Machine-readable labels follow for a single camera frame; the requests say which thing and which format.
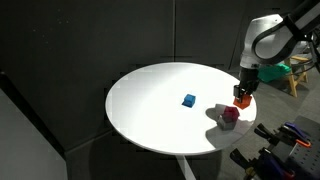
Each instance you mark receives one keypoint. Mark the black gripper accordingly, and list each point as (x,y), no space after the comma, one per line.
(249,82)

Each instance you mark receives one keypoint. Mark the orange block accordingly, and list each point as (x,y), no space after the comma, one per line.
(246,100)

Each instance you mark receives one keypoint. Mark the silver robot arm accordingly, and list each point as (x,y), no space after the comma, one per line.
(271,39)

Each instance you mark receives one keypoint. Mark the pink block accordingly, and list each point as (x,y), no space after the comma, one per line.
(230,114)

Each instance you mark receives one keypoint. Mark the grey block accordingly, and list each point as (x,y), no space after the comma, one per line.
(226,123)

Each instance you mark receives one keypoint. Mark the blue block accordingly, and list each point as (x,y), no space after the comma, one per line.
(189,100)

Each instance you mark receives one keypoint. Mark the wooden chair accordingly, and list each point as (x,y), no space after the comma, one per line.
(298,72)

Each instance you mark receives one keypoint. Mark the upper purple spring clamp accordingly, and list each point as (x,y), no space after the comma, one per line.
(288,133)

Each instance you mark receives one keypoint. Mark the purple spring clamp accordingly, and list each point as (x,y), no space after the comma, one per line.
(266,167)
(288,133)

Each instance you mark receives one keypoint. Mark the lower purple spring clamp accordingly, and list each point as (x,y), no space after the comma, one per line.
(266,167)

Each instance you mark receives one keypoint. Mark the black perforated metal board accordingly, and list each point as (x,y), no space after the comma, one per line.
(305,162)

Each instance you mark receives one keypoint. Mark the white table leg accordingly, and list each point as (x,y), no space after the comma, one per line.
(185,168)

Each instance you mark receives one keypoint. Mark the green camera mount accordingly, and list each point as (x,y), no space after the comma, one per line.
(269,73)

